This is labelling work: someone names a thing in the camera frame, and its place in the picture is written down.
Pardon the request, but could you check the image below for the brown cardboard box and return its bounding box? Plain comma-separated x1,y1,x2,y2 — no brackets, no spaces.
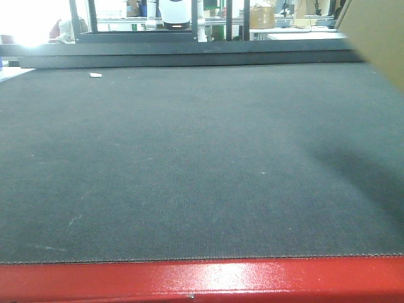
336,0,403,92

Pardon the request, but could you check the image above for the red metal conveyor edge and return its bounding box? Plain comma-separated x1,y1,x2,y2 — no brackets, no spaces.
1,257,403,302

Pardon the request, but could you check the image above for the dark grey conveyor belt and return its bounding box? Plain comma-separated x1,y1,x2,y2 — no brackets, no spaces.
1,63,403,264

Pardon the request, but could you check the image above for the brown wrapped package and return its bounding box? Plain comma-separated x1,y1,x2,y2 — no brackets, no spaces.
249,3,275,30

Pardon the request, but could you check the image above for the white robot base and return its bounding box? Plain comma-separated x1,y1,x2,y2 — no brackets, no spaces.
158,0,192,30

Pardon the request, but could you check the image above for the dark metal conveyor frame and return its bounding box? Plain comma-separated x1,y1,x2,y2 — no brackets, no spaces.
1,1,363,69

